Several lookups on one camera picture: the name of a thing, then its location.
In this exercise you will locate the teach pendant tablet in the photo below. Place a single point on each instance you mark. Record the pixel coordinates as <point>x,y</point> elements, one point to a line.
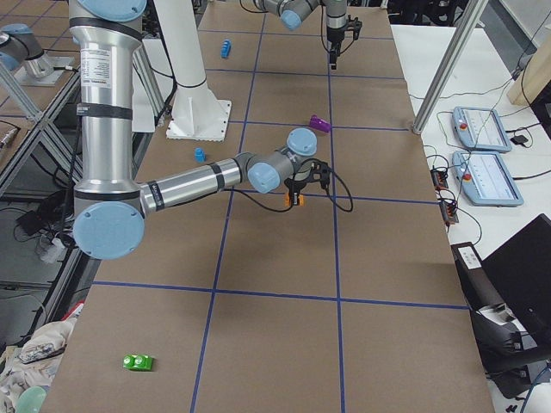
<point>484,179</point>
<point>480,129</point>

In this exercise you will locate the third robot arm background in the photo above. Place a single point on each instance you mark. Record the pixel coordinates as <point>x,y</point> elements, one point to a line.
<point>22,53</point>

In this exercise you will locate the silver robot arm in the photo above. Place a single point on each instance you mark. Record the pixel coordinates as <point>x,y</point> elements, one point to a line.
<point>293,13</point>
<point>110,206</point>

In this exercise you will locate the small blue block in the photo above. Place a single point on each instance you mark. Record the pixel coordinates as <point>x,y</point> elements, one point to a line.
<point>200,155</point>

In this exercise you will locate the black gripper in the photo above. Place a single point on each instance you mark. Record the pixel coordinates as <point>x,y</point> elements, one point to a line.
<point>334,36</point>
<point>295,186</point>

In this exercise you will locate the long blue block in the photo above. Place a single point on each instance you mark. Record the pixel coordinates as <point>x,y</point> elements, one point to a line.
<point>225,49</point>

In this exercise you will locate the white camera pillar stand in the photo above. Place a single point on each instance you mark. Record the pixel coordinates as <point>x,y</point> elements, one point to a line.
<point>196,113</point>

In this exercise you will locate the far teach pendant tablet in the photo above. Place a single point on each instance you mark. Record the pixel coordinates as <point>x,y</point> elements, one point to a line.
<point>480,129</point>

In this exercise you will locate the purple block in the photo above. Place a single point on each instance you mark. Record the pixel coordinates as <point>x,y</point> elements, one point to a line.
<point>319,124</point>

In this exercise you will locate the near teach pendant tablet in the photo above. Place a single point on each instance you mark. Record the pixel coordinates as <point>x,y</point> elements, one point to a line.
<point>484,179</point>

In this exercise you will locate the green block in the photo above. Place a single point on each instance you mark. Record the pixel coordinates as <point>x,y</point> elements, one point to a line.
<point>138,362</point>

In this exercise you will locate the orange trapezoid block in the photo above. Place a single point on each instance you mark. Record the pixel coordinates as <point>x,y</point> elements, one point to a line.
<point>294,200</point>

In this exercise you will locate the black laptop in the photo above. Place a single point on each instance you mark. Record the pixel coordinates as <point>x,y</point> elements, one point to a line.
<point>520,272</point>

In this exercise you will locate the patterned cloth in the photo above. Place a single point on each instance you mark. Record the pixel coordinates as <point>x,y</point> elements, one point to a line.
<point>36,362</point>

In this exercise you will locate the aluminium frame post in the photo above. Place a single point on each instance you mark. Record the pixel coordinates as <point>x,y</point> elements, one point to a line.
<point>454,50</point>

